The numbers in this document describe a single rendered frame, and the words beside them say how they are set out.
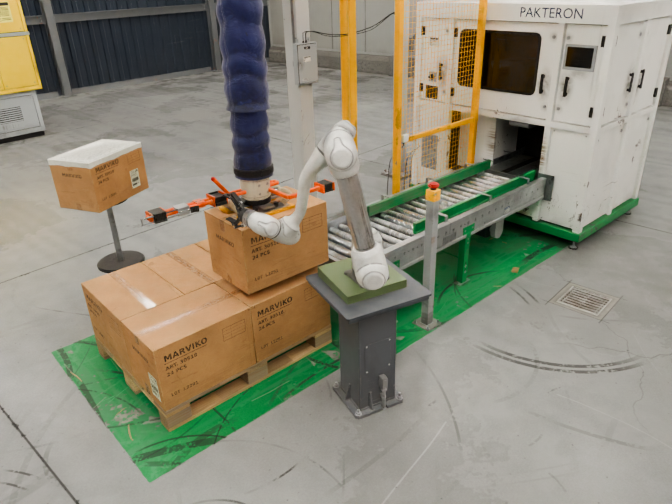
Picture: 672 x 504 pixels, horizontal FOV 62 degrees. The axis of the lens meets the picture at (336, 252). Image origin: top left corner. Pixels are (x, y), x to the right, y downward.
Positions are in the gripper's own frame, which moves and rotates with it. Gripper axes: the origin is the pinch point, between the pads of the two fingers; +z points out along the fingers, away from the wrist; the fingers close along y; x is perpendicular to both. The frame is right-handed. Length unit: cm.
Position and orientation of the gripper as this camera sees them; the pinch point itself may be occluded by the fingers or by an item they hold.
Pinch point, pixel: (227, 206)
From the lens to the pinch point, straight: 302.4
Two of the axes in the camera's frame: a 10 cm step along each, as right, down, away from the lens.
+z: -6.6, -3.2, 6.8
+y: 0.3, 8.9, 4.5
